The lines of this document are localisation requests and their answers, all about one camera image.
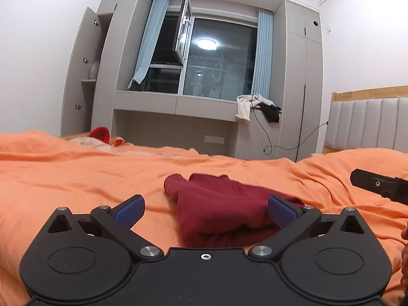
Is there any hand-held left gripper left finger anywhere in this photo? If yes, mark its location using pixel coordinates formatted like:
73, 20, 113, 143
39, 194, 164, 260

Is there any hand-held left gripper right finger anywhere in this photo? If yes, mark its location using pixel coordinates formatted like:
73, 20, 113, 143
249, 194, 372, 260

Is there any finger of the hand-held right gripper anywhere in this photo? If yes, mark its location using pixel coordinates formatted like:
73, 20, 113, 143
350, 168, 408, 205

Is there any dark red long-sleeve shirt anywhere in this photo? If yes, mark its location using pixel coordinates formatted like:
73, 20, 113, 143
163, 173, 307, 248

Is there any person's right hand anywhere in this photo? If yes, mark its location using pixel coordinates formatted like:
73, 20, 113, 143
400, 228, 408, 290

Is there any grey padded wooden headboard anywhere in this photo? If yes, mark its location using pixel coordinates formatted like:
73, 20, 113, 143
322, 85, 408, 155

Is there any orange duvet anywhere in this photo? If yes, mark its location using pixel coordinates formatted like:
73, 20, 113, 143
0, 130, 408, 306

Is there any red knit hat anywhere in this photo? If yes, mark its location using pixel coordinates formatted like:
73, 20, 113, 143
88, 127, 112, 144

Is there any pink patterned cloth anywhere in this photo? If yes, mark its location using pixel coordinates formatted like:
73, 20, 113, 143
68, 135, 126, 149

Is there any black garment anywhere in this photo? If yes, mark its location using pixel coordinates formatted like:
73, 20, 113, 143
260, 104, 283, 123

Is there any white garment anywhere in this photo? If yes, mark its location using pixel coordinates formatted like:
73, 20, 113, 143
236, 94, 275, 123

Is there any grey closed wardrobe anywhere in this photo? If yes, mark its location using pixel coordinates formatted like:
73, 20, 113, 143
277, 0, 324, 163

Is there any clear plastic bag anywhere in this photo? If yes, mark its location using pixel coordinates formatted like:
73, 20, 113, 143
87, 60, 101, 80

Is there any grey open wardrobe door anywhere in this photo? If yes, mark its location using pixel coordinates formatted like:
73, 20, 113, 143
60, 6, 112, 138

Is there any large glass window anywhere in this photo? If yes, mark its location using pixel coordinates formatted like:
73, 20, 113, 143
148, 11, 259, 103

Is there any grey wardrobe with shelves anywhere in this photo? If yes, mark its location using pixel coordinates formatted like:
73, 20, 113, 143
92, 0, 148, 135

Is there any light blue curtain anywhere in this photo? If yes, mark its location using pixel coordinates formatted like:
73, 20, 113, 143
127, 0, 169, 90
251, 8, 275, 101

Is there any open window sash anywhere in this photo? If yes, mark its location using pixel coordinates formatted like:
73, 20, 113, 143
173, 0, 194, 68

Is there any black cable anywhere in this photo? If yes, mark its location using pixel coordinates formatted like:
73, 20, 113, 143
251, 94, 329, 156

